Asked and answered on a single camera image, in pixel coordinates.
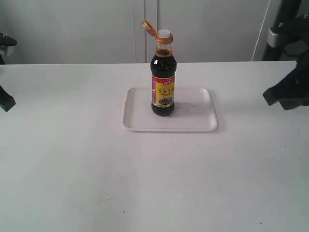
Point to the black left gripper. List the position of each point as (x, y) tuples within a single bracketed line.
[(7, 45)]

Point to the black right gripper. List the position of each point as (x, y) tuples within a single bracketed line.
[(293, 90)]

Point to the dark grey vertical post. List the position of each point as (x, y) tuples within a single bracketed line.
[(287, 10)]

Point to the white plastic tray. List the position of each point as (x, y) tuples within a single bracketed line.
[(192, 111)]

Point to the soy sauce bottle gold cap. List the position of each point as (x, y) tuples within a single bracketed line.
[(163, 68)]

